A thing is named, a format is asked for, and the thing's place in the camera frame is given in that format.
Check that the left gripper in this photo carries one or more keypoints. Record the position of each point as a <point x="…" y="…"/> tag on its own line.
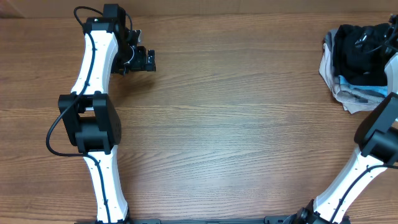
<point x="140" y="63"/>

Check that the black t-shirt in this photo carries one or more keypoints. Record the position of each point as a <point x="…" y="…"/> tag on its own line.
<point x="359" y="54"/>

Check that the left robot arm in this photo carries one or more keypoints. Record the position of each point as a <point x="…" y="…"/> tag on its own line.
<point x="92" y="124"/>

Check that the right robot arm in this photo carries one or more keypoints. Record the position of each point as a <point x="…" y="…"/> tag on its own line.
<point x="374" y="152"/>

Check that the light blue folded garment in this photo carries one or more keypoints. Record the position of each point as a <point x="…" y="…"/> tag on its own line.
<point x="381" y="90"/>

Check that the grey folded garment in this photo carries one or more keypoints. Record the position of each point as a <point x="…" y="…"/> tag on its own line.
<point x="329" y="38"/>

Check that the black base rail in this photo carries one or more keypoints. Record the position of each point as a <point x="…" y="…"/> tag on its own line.
<point x="266" y="220"/>

